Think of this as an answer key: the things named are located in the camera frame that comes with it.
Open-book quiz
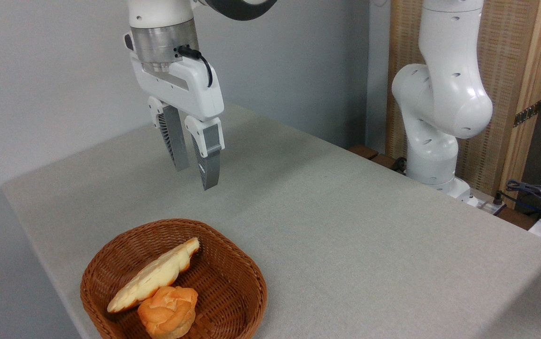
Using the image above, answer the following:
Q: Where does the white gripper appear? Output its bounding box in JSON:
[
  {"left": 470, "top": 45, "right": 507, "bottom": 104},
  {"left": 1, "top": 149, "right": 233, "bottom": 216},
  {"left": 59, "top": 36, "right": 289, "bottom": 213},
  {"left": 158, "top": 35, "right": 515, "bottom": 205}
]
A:
[{"left": 129, "top": 51, "right": 226, "bottom": 191}]

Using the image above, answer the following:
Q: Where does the long bread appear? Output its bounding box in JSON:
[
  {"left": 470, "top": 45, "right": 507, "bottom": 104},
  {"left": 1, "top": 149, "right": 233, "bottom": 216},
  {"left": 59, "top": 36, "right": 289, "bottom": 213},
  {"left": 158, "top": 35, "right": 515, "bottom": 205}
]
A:
[{"left": 107, "top": 237, "right": 201, "bottom": 314}]

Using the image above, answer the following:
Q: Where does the round orange bread bun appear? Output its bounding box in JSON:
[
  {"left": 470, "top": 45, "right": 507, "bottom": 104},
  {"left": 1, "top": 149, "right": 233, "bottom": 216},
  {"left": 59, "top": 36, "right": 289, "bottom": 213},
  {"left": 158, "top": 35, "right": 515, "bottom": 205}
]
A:
[{"left": 138, "top": 286, "right": 199, "bottom": 339}]

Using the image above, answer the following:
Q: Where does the brown wicker basket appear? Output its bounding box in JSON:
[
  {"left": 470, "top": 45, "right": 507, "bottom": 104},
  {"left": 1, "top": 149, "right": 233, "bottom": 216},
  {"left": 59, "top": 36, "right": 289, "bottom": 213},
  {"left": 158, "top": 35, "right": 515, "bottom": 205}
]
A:
[{"left": 80, "top": 218, "right": 268, "bottom": 339}]

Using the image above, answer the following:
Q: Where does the brown wooden block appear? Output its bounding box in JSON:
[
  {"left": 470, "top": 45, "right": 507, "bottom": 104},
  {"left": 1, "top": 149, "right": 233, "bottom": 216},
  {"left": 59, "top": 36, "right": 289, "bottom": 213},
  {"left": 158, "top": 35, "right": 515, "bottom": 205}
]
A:
[
  {"left": 348, "top": 145, "right": 379, "bottom": 161},
  {"left": 369, "top": 153, "right": 407, "bottom": 174}
]

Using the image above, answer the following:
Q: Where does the wooden rattan folding screen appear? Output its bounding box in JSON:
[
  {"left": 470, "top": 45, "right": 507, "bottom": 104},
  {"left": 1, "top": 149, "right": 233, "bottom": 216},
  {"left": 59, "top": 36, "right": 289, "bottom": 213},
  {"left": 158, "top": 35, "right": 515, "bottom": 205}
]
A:
[{"left": 385, "top": 0, "right": 541, "bottom": 209}]

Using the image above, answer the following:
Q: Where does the metal screen hinge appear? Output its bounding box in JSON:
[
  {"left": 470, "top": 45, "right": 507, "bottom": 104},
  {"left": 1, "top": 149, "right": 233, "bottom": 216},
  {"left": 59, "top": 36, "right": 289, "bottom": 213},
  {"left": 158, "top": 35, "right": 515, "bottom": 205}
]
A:
[{"left": 513, "top": 100, "right": 541, "bottom": 128}]

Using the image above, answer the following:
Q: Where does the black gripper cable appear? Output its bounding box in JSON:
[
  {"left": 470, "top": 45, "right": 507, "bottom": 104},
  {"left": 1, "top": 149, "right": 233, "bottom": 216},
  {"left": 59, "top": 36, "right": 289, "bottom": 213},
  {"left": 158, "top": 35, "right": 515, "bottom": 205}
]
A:
[{"left": 176, "top": 45, "right": 214, "bottom": 89}]

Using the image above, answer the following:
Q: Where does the bundle of dark cables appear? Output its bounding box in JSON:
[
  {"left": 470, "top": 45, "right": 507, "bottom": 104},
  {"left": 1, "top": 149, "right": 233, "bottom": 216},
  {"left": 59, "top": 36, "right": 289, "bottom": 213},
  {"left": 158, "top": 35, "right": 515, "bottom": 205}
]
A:
[{"left": 505, "top": 179, "right": 541, "bottom": 215}]

